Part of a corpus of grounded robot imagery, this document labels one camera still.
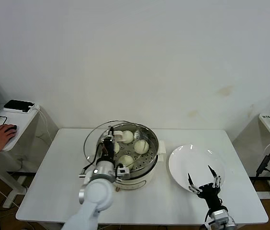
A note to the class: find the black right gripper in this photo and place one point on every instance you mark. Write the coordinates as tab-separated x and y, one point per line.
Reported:
210	196

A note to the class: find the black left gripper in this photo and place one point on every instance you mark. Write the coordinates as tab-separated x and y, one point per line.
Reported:
107	151

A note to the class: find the round glass pot lid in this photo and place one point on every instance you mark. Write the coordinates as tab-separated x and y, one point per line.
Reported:
118	135

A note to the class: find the white steamed baozi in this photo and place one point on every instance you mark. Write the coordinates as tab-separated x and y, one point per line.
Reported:
126	162
116	148
141	146
128	137

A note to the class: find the black computer mouse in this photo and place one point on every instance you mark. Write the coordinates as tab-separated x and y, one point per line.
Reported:
13	127

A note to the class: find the stainless steel steamer basket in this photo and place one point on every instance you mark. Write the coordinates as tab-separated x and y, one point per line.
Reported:
147	160

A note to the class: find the person's bare hand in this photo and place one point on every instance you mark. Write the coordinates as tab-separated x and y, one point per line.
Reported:
0	139

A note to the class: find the round white plate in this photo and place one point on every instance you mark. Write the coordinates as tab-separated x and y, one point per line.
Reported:
192	165

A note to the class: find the white electric cooking pot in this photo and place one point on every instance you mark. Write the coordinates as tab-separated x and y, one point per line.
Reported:
139	182

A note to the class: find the white printed label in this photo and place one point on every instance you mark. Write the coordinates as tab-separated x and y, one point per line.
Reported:
267	117

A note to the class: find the black smartphone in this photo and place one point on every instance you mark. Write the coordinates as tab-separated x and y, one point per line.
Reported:
17	104

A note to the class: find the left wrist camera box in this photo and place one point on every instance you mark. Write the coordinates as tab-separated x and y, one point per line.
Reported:
123	171

